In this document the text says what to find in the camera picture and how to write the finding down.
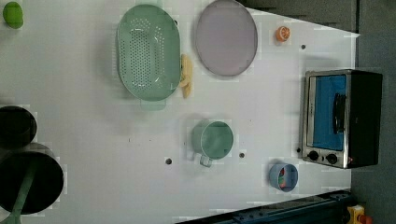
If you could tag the black robot base cylinder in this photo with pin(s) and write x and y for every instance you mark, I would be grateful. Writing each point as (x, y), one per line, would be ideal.
(17, 127)

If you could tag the black toaster oven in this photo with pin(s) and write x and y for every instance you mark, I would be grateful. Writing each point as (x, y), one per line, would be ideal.
(341, 121)

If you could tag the green mug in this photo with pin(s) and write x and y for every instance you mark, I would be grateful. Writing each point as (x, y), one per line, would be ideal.
(212, 140)

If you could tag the yellow toy banana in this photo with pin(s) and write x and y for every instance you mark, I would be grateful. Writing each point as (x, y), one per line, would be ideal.
(186, 75)

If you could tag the round lilac plate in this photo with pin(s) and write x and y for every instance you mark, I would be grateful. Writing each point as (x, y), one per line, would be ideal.
(226, 38)

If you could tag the green perforated colander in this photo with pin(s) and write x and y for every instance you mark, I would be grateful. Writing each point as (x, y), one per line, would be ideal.
(149, 56)

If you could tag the blue cup with toys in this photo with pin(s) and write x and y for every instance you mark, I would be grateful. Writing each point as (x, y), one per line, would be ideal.
(283, 176)

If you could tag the orange slice toy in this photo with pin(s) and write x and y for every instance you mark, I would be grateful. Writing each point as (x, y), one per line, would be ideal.
(282, 34)

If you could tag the yellow emergency stop button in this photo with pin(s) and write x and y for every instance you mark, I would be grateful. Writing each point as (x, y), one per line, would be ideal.
(358, 216)

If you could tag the green lime toy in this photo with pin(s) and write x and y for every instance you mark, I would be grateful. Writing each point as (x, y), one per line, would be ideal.
(13, 15)

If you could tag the blue metal frame rail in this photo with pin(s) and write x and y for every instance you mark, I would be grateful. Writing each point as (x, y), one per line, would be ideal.
(326, 208)

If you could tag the black cylinder with green strap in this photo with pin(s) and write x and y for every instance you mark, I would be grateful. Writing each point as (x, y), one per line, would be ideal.
(32, 180)

